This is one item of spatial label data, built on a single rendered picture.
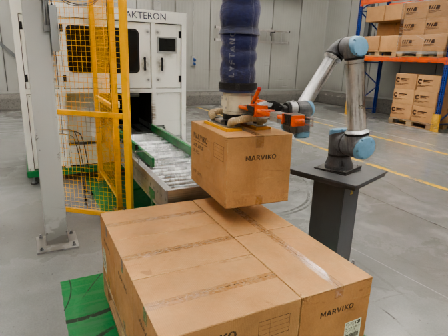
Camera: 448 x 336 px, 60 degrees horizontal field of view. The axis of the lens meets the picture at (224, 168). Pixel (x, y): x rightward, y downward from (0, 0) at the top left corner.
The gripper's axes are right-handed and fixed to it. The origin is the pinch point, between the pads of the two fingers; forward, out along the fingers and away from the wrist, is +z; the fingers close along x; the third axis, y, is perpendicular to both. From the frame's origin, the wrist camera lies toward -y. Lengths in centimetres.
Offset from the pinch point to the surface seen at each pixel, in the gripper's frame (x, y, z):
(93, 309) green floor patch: -120, 31, 90
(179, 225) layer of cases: -66, 11, 42
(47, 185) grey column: -69, 123, 106
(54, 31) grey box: 41, 118, 92
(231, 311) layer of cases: -66, -69, 50
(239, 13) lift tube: 51, 17, 6
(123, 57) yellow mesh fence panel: 24, 129, 44
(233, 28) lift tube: 42.7, 19.4, 7.5
